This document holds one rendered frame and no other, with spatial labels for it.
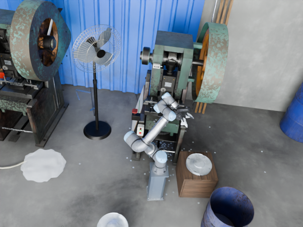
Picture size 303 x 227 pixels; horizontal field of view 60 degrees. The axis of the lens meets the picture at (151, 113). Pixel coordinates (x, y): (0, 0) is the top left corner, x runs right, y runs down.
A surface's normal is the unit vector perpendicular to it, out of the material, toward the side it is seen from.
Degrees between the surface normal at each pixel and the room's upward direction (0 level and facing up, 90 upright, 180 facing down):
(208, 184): 90
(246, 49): 90
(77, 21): 90
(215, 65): 62
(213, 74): 73
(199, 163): 0
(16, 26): 47
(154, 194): 90
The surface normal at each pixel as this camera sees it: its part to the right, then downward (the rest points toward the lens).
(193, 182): 0.04, 0.65
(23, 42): -0.07, 0.25
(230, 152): 0.10, -0.76
